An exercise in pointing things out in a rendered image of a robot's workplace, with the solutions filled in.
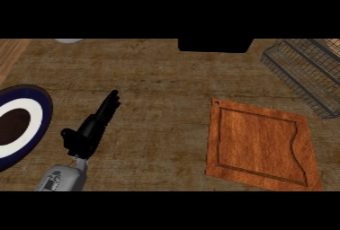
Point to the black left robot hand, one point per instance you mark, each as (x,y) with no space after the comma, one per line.
(89,131)

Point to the brown wooden cutting board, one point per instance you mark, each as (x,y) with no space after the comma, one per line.
(261,146)

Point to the blue and white plate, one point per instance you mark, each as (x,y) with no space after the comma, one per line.
(23,125)

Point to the pale grey round object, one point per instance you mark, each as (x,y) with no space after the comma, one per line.
(69,40)

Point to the black appliance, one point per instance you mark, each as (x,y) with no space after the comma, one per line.
(215,45)

